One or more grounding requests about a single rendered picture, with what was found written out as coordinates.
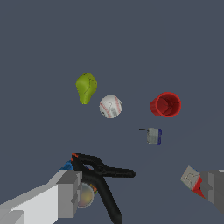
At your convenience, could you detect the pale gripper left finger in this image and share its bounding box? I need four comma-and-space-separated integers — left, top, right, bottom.
0, 169, 83, 224

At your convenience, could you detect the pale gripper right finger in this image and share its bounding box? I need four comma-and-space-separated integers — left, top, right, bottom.
199, 169, 224, 217

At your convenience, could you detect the blue object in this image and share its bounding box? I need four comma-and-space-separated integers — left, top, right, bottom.
59, 159, 74, 172

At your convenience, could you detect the grey and red box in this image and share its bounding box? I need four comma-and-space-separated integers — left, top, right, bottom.
179, 165, 207, 200

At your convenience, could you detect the shiny round can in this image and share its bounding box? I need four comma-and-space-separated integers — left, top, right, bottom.
76, 181, 98, 209

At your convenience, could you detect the black spring clamp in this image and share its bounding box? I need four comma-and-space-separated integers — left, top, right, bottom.
71, 152, 137, 224

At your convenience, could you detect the grey padlock blue edge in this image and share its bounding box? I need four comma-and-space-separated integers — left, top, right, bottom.
138, 127, 163, 146

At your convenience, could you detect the red cup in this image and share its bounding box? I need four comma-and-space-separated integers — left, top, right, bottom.
150, 91, 182, 118

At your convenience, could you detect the white baseball red stitching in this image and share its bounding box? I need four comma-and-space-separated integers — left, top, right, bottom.
99, 94, 123, 119

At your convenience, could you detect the green pear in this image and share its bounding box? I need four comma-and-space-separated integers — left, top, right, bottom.
75, 72, 98, 105

